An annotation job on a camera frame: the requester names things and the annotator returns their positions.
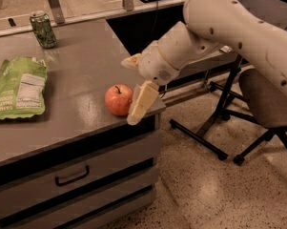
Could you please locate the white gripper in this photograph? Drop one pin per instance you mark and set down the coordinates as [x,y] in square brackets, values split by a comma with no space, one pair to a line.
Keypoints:
[153,62]

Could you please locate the red apple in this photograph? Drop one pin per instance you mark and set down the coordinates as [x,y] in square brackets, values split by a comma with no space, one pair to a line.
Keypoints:
[118,99]

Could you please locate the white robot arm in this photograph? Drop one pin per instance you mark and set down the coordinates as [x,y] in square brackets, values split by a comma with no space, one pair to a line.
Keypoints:
[208,25]

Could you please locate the green rice chip bag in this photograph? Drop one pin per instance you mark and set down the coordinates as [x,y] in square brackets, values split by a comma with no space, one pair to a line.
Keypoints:
[22,83]

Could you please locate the black folding stand table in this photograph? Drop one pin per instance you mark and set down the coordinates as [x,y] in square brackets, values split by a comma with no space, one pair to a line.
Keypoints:
[221,112]

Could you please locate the small white box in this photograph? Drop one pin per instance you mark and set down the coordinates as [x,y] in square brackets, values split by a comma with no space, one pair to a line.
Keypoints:
[226,49]

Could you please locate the grey drawer cabinet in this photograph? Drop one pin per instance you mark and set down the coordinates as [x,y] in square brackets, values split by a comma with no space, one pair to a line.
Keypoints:
[76,130]

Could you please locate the green soda can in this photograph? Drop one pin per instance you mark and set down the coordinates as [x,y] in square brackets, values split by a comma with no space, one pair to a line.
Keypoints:
[41,26]

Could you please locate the black office chair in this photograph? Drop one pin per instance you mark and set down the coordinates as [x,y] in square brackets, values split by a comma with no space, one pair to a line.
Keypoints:
[268,106]

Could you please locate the metal railing frame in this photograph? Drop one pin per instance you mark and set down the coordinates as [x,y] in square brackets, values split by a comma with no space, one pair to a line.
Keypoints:
[14,14]

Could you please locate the black drawer handle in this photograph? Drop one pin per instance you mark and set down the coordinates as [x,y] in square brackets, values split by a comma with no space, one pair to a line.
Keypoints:
[69,179]

